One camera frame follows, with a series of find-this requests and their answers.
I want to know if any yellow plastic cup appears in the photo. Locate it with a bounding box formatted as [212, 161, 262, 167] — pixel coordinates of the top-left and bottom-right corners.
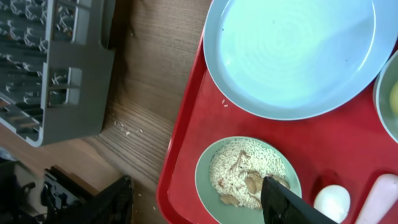
[389, 82, 398, 115]

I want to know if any small green saucer plate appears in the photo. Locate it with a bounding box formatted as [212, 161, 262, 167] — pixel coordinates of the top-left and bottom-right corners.
[373, 51, 397, 142]

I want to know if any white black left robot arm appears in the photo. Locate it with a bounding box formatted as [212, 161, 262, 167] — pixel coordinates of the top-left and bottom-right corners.
[1, 160, 134, 224]

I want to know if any large light blue plate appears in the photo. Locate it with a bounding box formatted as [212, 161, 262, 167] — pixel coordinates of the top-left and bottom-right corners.
[203, 0, 397, 121]

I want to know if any grey plastic dishwasher rack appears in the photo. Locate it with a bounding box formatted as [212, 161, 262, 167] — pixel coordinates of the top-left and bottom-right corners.
[1, 0, 116, 147]

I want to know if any red plastic serving tray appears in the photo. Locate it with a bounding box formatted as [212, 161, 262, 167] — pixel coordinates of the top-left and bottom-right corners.
[156, 47, 397, 223]

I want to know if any pile of rice leftovers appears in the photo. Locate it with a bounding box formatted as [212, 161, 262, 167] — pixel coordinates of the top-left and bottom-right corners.
[209, 139, 290, 209]

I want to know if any white plastic fork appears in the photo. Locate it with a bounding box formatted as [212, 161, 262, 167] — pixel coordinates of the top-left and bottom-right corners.
[355, 174, 397, 224]

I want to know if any white plastic spoon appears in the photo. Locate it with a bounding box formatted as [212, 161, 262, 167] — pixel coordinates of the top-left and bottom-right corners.
[313, 185, 351, 223]

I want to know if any green bowl with rice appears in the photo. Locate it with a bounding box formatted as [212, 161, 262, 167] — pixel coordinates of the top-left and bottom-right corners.
[195, 136, 302, 223]

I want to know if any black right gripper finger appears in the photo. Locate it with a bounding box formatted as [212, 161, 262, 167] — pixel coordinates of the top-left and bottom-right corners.
[261, 177, 336, 224]

